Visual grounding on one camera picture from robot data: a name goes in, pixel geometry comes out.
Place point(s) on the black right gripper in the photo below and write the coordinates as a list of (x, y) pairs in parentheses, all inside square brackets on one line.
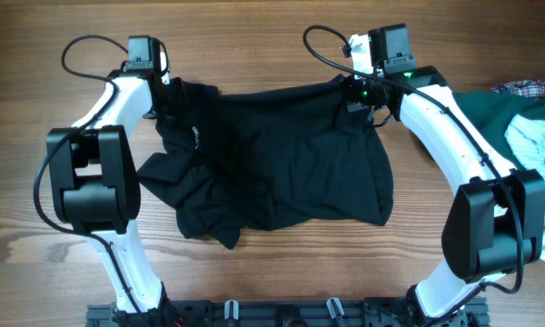
[(349, 90)]

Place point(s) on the light blue striped shirt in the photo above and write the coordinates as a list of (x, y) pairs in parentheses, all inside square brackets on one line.
[(526, 139)]

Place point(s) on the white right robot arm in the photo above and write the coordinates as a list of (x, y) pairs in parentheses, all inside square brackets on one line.
[(494, 225)]

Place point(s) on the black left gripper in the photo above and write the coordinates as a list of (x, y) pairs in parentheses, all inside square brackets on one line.
[(164, 113)]

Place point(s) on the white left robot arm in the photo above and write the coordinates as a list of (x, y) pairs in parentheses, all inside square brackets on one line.
[(95, 191)]

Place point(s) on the red plaid shirt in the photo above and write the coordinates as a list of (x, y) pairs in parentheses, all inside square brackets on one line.
[(531, 88)]

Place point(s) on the green garment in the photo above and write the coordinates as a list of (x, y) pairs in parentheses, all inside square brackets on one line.
[(491, 114)]

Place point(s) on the black polo shirt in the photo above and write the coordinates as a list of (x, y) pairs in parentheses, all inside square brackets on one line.
[(267, 161)]

